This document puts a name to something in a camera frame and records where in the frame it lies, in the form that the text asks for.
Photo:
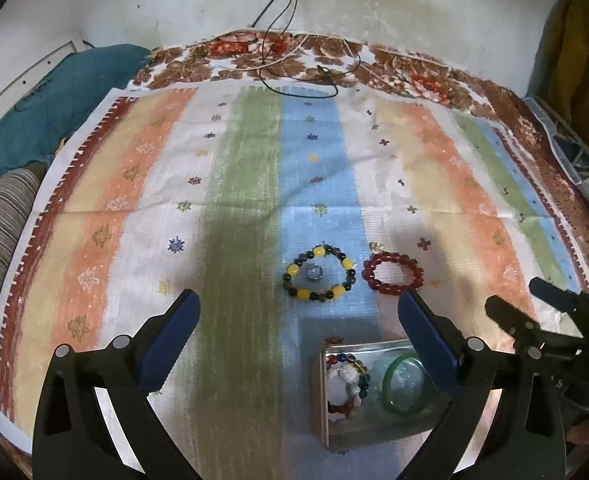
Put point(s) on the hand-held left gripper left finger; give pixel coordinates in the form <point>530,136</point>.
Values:
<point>172,347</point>

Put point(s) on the yellow hanging cloth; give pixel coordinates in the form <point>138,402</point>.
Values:
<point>581,55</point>

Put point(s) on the clear plastic tray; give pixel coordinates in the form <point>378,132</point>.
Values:
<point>374,432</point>

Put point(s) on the striped colourful mat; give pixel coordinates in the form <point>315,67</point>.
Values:
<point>244,185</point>

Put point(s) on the white bed headboard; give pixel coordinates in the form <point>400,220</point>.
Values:
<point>29,72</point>

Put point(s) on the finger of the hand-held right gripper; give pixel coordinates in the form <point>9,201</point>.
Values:
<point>554,294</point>
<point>509,317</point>

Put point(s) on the teal pillow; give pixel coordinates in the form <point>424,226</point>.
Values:
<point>64,105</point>

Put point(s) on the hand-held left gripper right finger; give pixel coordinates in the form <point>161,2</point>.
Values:
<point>430,347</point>

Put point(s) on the green jade bangle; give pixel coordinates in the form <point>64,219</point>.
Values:
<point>387,391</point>

